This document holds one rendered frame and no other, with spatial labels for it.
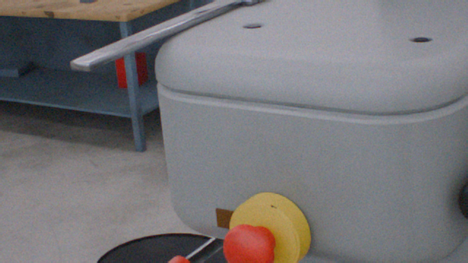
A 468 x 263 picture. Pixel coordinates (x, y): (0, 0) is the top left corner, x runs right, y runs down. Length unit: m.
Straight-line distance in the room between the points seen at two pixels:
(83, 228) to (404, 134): 4.37
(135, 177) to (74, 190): 0.37
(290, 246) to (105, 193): 4.68
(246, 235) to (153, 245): 2.68
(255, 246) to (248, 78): 0.12
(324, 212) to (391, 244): 0.05
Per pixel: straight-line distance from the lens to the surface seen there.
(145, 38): 0.74
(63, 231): 4.97
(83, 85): 6.59
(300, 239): 0.69
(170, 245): 3.35
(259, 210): 0.69
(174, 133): 0.74
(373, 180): 0.66
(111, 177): 5.56
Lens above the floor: 2.07
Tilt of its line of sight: 20 degrees down
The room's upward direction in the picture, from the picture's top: 6 degrees counter-clockwise
